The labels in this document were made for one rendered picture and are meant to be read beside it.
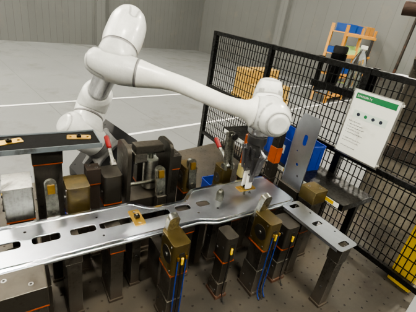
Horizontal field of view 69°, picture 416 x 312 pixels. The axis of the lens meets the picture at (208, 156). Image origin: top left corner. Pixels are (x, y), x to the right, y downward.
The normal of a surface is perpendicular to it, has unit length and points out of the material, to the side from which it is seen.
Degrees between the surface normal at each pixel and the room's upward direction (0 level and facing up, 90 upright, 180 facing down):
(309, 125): 90
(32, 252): 0
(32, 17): 90
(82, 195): 90
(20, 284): 0
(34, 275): 0
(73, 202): 90
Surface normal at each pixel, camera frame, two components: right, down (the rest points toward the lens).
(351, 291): 0.15, -0.89
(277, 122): 0.14, 0.46
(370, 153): -0.85, 0.11
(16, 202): 0.51, 0.43
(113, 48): 0.15, -0.22
